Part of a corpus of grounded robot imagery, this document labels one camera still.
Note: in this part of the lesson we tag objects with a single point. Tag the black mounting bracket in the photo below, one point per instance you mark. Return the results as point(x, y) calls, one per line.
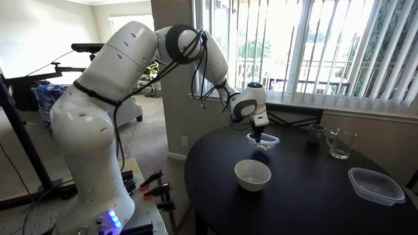
point(126, 180)

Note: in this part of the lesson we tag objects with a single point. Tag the green house plant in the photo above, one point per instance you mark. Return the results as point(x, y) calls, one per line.
point(153, 76)

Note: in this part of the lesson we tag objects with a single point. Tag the empty clear plastic container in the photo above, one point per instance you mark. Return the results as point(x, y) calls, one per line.
point(375, 186)

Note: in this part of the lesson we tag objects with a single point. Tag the light wooden robot platform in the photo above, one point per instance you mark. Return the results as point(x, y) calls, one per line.
point(145, 213)

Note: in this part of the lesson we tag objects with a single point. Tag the black camera stand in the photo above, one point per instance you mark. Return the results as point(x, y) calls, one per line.
point(21, 131)

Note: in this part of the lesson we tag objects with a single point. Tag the dark grey mug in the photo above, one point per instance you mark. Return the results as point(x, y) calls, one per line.
point(316, 133)

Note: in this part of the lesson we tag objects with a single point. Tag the white armchair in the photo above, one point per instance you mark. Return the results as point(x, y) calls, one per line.
point(128, 113)

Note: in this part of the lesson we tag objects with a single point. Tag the white wall outlet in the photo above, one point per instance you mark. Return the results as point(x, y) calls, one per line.
point(184, 141)

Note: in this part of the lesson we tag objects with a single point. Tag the white ceramic bowl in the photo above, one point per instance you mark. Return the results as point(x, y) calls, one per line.
point(252, 174)

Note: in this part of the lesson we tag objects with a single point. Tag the white vertical window blinds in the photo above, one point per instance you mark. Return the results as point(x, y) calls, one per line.
point(313, 47)

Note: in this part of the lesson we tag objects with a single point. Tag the black stereo camera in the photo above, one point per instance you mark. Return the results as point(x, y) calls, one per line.
point(86, 47)

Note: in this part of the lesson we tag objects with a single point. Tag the clear drinking glass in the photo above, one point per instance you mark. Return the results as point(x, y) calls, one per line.
point(339, 144)

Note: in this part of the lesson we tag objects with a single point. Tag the black cross-back chair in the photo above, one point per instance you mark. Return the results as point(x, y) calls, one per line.
point(412, 183)
point(300, 116)

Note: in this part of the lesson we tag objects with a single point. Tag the dark robot gripper body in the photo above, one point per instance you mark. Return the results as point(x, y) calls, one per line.
point(260, 118)

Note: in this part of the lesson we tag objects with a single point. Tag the black orange bar clamp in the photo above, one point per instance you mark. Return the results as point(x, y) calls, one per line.
point(164, 205)
point(151, 178)
point(156, 191)

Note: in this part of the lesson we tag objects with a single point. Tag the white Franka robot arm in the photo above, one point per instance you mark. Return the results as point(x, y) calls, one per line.
point(104, 100)

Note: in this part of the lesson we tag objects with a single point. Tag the blue cloth pile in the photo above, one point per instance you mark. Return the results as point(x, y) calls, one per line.
point(45, 100)

